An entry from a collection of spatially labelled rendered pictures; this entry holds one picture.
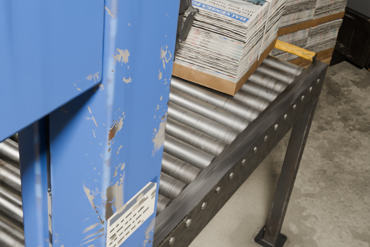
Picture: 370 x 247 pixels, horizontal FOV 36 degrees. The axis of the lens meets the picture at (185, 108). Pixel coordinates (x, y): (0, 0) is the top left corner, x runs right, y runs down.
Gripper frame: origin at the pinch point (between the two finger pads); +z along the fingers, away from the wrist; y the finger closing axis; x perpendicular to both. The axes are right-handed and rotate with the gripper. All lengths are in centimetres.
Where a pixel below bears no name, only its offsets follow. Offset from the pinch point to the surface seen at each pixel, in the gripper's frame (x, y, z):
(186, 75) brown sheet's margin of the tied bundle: -8.6, -1.1, 11.0
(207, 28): -9.2, -5.3, -5.0
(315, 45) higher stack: -179, 9, 69
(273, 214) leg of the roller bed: -45, -27, 78
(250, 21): -12.5, -15.7, -9.5
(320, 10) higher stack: -175, 11, 47
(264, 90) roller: -20.7, -20.7, 13.4
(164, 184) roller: 31.7, -20.6, 13.6
